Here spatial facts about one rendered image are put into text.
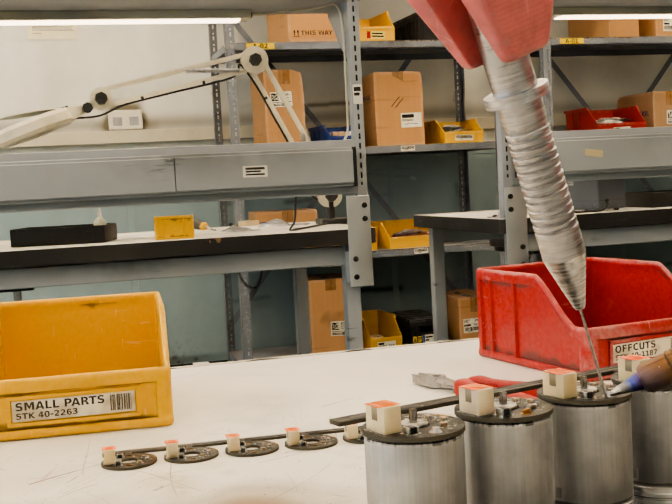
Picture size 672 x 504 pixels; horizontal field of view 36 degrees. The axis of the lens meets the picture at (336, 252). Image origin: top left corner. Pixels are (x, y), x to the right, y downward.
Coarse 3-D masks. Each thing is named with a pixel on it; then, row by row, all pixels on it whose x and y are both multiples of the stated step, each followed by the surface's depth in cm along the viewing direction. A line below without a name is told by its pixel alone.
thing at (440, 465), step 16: (368, 448) 24; (384, 448) 24; (400, 448) 24; (416, 448) 24; (432, 448) 24; (448, 448) 24; (464, 448) 25; (368, 464) 25; (384, 464) 24; (400, 464) 24; (416, 464) 24; (432, 464) 24; (448, 464) 24; (464, 464) 25; (368, 480) 25; (384, 480) 24; (400, 480) 24; (416, 480) 24; (432, 480) 24; (448, 480) 24; (464, 480) 25; (368, 496) 25; (384, 496) 24; (400, 496) 24; (416, 496) 24; (432, 496) 24; (448, 496) 24; (464, 496) 25
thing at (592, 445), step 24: (576, 408) 27; (600, 408) 27; (624, 408) 27; (552, 432) 27; (576, 432) 27; (600, 432) 27; (624, 432) 27; (576, 456) 27; (600, 456) 27; (624, 456) 27; (576, 480) 27; (600, 480) 27; (624, 480) 27
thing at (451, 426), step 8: (408, 416) 26; (424, 416) 26; (432, 416) 25; (440, 416) 25; (448, 416) 26; (432, 424) 25; (440, 424) 25; (448, 424) 25; (456, 424) 25; (464, 424) 25; (368, 432) 24; (400, 432) 24; (408, 432) 24; (416, 432) 24; (424, 432) 24; (448, 432) 24; (456, 432) 24; (384, 440) 24; (392, 440) 24; (400, 440) 24; (408, 440) 24; (416, 440) 24; (424, 440) 24; (432, 440) 24
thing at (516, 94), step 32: (480, 32) 24; (512, 64) 24; (512, 96) 24; (512, 128) 25; (544, 128) 25; (512, 160) 25; (544, 160) 25; (544, 192) 25; (544, 224) 25; (576, 224) 25; (544, 256) 26; (576, 256) 25
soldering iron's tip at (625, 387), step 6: (636, 372) 27; (630, 378) 27; (636, 378) 27; (624, 384) 27; (630, 384) 27; (636, 384) 27; (642, 384) 26; (612, 390) 27; (618, 390) 27; (624, 390) 27; (630, 390) 27; (636, 390) 27
